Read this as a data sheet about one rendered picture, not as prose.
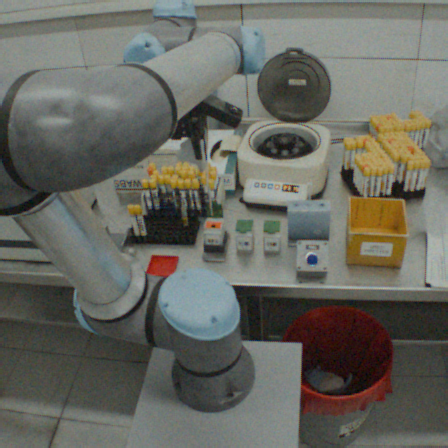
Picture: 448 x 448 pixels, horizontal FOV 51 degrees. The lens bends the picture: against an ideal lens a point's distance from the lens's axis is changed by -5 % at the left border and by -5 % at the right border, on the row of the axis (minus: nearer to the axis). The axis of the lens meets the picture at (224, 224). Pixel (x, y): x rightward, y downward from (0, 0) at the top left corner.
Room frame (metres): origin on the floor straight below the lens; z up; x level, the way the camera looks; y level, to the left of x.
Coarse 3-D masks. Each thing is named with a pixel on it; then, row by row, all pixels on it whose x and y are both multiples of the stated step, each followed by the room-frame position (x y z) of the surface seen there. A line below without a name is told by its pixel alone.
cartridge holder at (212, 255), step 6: (228, 234) 0.93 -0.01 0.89; (204, 240) 0.89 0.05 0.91; (228, 240) 0.91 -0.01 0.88; (204, 246) 0.88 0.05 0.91; (210, 246) 0.87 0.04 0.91; (216, 246) 0.87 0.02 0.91; (222, 246) 0.87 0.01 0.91; (204, 252) 0.87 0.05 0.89; (210, 252) 0.87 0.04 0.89; (216, 252) 0.87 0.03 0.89; (222, 252) 0.87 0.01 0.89; (204, 258) 0.86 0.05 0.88; (210, 258) 0.85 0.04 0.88; (216, 258) 0.85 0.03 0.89; (222, 258) 0.85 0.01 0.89
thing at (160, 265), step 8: (152, 256) 0.89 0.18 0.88; (160, 256) 0.88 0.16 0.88; (168, 256) 0.88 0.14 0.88; (176, 256) 0.88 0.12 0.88; (152, 264) 0.86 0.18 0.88; (160, 264) 0.86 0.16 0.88; (168, 264) 0.86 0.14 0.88; (176, 264) 0.85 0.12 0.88; (152, 272) 0.84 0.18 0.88; (160, 272) 0.83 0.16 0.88; (168, 272) 0.83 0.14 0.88
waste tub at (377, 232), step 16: (352, 208) 0.91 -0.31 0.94; (368, 208) 0.90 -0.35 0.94; (384, 208) 0.89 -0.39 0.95; (400, 208) 0.88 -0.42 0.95; (352, 224) 0.91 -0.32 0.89; (368, 224) 0.90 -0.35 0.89; (384, 224) 0.89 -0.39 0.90; (400, 224) 0.85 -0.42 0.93; (352, 240) 0.79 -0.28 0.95; (368, 240) 0.78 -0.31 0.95; (384, 240) 0.77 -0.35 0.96; (400, 240) 0.76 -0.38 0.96; (352, 256) 0.79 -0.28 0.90; (368, 256) 0.78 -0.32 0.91; (384, 256) 0.77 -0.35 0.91; (400, 256) 0.76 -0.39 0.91
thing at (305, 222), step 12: (288, 204) 0.91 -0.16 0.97; (300, 204) 0.91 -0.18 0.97; (312, 204) 0.90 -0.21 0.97; (324, 204) 0.90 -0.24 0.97; (288, 216) 0.89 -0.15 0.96; (300, 216) 0.89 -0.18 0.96; (312, 216) 0.88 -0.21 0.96; (324, 216) 0.88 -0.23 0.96; (288, 228) 0.89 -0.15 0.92; (300, 228) 0.89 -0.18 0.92; (312, 228) 0.88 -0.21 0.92; (324, 228) 0.88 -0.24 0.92; (288, 240) 0.89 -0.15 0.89; (312, 240) 0.88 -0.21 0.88; (324, 240) 0.87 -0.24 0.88
